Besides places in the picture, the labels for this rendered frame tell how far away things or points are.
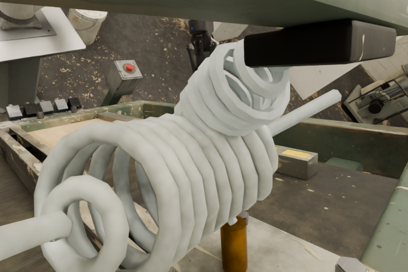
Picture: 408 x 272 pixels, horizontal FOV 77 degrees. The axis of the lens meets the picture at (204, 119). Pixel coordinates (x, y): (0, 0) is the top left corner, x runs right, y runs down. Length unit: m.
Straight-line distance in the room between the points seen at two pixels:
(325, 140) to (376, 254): 0.56
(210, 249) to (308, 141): 0.62
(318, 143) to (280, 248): 0.59
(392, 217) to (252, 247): 0.13
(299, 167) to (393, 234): 0.31
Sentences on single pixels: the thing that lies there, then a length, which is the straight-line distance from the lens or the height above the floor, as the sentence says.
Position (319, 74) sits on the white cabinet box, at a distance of 4.47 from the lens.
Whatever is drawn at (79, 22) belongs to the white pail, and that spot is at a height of 0.26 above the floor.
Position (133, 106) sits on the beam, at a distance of 1.31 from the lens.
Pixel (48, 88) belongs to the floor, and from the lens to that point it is 2.35.
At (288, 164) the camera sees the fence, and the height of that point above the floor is 1.64.
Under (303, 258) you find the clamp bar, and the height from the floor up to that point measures 1.83.
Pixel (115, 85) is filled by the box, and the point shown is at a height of 0.84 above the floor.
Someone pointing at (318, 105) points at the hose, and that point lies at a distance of 0.17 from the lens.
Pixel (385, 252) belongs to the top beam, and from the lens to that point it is 0.23.
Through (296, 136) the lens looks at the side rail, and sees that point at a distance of 0.79.
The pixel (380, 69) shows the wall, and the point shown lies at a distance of 8.83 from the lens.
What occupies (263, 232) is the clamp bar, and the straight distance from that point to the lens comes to 0.21.
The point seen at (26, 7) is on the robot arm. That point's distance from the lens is 1.56.
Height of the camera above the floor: 1.95
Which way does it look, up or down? 44 degrees down
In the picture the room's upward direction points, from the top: 49 degrees clockwise
